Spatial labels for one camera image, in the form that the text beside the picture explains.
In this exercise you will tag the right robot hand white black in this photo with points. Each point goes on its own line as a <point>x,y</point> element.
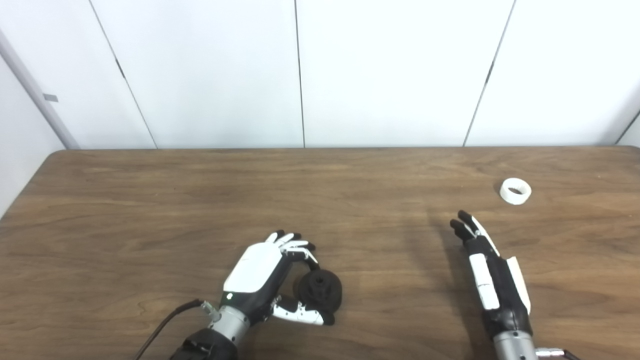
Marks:
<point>487,285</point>

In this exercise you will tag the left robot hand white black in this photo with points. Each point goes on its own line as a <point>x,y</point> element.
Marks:
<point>252,267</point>

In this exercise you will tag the round black part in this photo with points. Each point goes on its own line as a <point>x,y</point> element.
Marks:
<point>320,289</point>

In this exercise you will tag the small grey tag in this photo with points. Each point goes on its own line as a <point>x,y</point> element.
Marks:
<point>50,97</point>

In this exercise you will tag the grey wall corner post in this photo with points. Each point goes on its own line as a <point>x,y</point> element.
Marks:
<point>35,90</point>

